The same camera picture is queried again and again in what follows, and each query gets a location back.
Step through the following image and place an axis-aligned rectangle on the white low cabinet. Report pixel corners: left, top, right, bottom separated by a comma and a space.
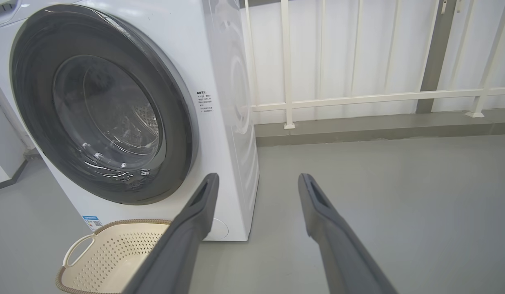
0, 73, 36, 192

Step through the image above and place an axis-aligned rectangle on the cream perforated laundry basket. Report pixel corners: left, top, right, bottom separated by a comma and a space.
56, 219, 173, 294

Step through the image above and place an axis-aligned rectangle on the blue energy label sticker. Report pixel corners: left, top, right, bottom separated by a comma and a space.
82, 215, 103, 232

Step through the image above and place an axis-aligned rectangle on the white metal railing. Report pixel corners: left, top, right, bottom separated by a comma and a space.
240, 0, 505, 130

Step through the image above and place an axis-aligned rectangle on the round white filter cover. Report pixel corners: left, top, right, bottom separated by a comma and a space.
203, 218, 229, 241

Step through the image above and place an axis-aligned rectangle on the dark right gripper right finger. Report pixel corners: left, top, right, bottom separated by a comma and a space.
298, 173, 400, 294

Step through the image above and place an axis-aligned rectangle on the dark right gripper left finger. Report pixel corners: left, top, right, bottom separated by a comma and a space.
122, 173, 220, 294

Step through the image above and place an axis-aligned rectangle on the grey metal post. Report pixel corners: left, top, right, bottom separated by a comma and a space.
416, 0, 459, 114

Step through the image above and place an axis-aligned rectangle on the white front-load washing machine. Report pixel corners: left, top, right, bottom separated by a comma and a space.
0, 0, 260, 242

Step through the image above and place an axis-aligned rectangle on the perforated steel washer drum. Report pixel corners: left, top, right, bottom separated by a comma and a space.
132, 102, 161, 141

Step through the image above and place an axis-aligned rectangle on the black round glass washer door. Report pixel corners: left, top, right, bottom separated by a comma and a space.
9, 4, 199, 205

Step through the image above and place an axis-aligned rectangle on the small black text label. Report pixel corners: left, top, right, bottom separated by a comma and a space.
196, 91, 214, 114

